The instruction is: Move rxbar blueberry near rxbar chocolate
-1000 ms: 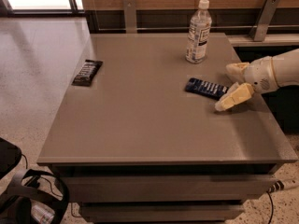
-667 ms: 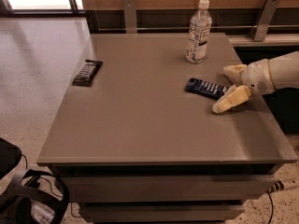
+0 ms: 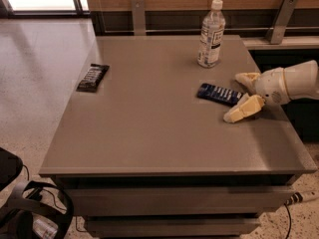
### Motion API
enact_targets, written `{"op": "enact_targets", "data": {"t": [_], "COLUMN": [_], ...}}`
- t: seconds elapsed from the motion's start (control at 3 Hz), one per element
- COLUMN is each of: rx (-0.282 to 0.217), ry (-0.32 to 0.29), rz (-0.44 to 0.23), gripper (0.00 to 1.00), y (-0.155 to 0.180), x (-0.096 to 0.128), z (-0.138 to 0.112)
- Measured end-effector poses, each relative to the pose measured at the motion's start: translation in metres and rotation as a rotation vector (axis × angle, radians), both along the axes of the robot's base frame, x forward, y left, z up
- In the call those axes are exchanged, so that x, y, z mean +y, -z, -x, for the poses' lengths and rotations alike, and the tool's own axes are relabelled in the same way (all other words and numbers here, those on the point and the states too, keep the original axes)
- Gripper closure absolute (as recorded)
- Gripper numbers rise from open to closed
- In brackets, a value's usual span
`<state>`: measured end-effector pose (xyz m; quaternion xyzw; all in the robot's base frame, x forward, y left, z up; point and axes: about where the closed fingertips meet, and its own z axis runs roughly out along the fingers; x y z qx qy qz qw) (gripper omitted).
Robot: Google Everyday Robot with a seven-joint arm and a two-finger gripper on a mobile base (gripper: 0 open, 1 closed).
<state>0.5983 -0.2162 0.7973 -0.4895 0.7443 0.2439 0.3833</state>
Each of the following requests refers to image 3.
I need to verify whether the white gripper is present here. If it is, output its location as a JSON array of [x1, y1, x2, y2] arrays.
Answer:
[[223, 68, 291, 123]]

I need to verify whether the blue rxbar blueberry bar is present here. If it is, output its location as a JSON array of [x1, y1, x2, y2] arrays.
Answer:
[[196, 83, 243, 107]]

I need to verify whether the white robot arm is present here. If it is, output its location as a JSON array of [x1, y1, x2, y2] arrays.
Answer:
[[223, 60, 319, 122]]

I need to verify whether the black rxbar chocolate bar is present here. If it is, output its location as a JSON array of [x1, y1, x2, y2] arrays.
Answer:
[[76, 64, 109, 93]]

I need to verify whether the clear plastic water bottle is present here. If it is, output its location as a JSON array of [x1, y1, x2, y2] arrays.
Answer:
[[197, 0, 225, 68]]

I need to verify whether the grey drawer cabinet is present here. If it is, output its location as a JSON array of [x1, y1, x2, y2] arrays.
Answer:
[[38, 34, 319, 239]]

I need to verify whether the white striped power strip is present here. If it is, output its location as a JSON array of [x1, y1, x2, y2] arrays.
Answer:
[[285, 191, 319, 206]]

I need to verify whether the upper grey drawer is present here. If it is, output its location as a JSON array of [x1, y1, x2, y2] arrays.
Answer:
[[67, 186, 293, 216]]

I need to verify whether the grey drawer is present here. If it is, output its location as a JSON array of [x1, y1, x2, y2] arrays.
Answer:
[[86, 218, 259, 238], [67, 186, 293, 216]]

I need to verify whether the lower grey drawer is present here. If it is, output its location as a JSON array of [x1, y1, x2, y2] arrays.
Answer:
[[86, 218, 259, 238]]

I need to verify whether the black chair edge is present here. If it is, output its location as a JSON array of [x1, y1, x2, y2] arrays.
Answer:
[[0, 147, 23, 191]]

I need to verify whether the right metal wall bracket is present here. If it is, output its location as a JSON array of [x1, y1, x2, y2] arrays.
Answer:
[[265, 0, 298, 45]]

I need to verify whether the metal wall bracket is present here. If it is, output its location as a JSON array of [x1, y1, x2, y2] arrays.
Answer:
[[131, 0, 147, 36], [265, 0, 298, 45]]

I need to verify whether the black power cable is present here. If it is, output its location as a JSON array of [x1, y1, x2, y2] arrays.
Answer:
[[283, 203, 293, 239]]

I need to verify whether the left metal wall bracket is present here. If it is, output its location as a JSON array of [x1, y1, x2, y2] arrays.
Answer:
[[131, 0, 147, 36]]

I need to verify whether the black strap bag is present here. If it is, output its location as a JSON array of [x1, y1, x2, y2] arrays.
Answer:
[[0, 181, 74, 239]]

